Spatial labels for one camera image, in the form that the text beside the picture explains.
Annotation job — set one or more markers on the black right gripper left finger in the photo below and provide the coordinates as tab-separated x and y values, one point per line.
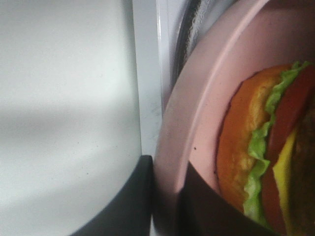
129	213

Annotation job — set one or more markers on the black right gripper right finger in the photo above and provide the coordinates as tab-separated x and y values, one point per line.
202	212

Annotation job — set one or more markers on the burger with lettuce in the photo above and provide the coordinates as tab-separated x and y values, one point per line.
266	152

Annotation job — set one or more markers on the pink speckled plate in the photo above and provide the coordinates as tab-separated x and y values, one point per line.
249	36

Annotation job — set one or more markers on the white microwave oven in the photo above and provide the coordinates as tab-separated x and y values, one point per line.
156	28

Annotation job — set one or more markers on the glass microwave turntable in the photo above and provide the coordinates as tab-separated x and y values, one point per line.
194	15

